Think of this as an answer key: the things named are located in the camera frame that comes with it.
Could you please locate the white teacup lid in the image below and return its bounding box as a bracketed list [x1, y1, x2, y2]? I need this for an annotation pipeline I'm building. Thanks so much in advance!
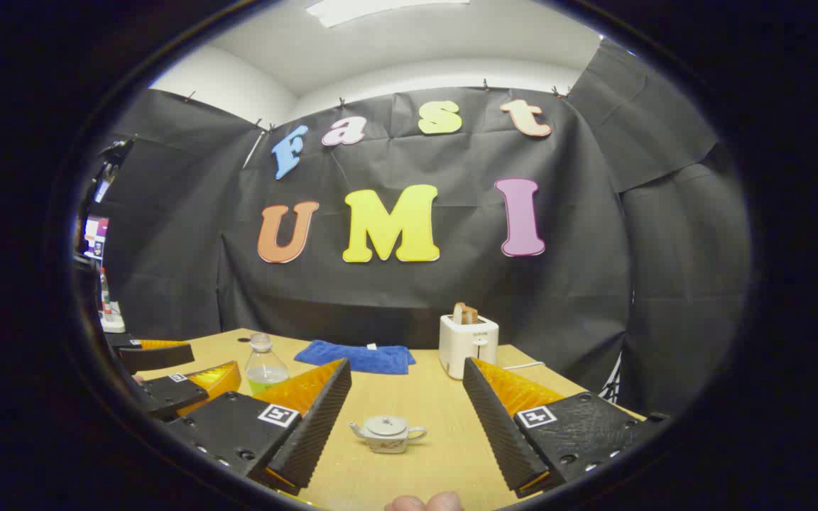
[365, 416, 408, 436]

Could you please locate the blue towel cloth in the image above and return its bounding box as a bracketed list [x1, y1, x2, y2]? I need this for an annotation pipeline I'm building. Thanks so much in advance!
[294, 340, 417, 375]

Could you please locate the white patterned sheet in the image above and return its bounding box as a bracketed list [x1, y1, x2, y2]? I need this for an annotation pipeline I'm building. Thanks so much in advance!
[604, 353, 624, 407]

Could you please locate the white toaster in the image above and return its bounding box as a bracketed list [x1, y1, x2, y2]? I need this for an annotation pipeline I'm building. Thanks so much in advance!
[439, 314, 500, 380]

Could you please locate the white ceramic teacup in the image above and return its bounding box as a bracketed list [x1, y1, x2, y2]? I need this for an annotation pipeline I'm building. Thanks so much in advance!
[349, 416, 428, 455]

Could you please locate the green label water bottle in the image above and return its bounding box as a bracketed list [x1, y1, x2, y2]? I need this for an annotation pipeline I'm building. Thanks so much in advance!
[245, 333, 290, 395]

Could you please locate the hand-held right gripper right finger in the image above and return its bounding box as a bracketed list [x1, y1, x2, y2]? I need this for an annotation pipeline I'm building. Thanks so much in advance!
[462, 357, 671, 499]

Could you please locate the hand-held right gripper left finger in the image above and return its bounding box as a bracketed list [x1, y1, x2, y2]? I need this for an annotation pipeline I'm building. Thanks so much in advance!
[165, 358, 353, 496]

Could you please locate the colourful wall poster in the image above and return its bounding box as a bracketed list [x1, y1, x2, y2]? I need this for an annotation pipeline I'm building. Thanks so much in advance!
[84, 216, 109, 260]

